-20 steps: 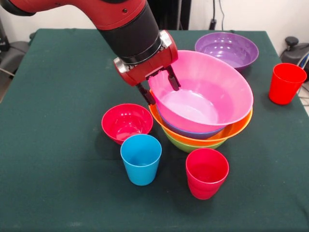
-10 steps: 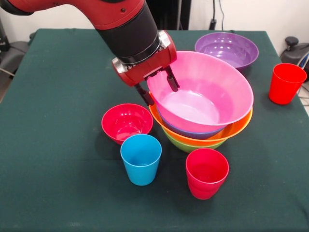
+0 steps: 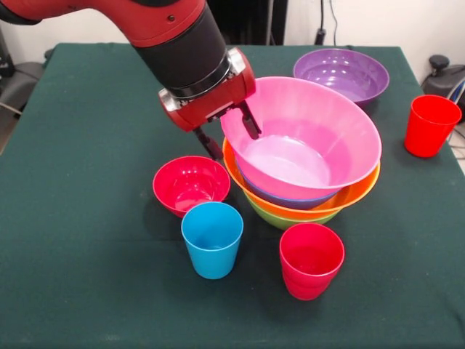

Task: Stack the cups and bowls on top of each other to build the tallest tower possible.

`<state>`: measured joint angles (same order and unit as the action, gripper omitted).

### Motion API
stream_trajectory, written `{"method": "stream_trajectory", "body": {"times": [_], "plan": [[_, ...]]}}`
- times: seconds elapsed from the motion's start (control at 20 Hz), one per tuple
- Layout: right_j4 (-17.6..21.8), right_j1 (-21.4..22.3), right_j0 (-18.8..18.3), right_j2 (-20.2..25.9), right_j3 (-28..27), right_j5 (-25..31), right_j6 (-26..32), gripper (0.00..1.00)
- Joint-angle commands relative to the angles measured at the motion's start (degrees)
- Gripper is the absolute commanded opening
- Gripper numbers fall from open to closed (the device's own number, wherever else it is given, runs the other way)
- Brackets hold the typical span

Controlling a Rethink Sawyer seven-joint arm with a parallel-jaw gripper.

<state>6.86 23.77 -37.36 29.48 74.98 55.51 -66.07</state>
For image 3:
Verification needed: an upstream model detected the large orange bowl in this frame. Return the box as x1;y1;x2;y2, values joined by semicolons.
222;137;381;222

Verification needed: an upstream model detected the dark green tablecloth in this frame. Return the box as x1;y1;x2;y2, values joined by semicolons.
0;42;465;349

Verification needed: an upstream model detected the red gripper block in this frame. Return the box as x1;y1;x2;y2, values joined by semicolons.
165;67;262;161

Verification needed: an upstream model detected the large magenta bowl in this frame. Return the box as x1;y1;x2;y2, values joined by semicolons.
220;76;383;190

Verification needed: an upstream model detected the blue cup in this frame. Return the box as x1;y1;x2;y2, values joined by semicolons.
181;201;244;280

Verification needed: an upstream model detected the green bowl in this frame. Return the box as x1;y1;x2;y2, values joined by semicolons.
248;198;341;231

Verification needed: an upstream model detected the crimson pink cup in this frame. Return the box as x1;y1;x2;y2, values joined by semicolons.
279;222;345;301

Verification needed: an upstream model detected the purple bowl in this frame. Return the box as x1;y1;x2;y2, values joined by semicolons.
293;48;390;108

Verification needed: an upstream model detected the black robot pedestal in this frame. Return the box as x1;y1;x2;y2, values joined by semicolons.
206;0;288;47

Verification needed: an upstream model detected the red cup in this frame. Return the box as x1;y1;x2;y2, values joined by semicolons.
404;95;463;159

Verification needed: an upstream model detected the small crimson pink bowl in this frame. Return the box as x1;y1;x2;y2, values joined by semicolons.
152;155;232;218

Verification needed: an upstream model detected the black hanging cable with plug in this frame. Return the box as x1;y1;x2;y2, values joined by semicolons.
314;0;339;47

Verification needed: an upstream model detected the blue bowl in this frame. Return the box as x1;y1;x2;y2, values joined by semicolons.
235;159;341;211

